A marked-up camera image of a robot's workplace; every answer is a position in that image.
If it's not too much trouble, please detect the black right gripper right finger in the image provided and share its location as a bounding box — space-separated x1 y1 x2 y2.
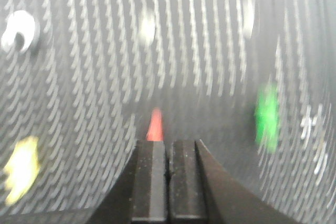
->
169 140 296 223

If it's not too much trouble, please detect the white round key switch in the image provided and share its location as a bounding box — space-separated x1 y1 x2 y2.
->
1 10 40 54

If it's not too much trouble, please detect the green toggle switch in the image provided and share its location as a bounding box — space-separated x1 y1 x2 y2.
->
255 83 279 153

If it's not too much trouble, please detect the yellow toggle switch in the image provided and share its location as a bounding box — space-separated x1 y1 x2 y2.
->
3 136 40 206

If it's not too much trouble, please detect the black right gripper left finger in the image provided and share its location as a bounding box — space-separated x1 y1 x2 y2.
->
131 141 167 223

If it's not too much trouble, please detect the red toggle switch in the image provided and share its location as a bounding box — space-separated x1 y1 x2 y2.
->
146 108 164 142

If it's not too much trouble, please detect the black perforated pegboard panel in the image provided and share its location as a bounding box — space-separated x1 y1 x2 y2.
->
1 0 335 223

